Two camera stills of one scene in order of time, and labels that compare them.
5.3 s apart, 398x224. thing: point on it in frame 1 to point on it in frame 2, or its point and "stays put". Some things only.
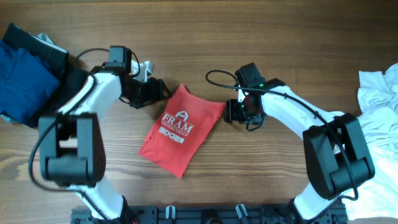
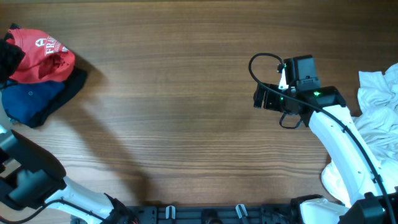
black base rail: x=155 y=213 stays put
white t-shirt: x=377 y=99 stays put
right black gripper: x=230 y=111 to x=268 y=99
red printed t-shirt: x=176 y=136 to x=45 y=60
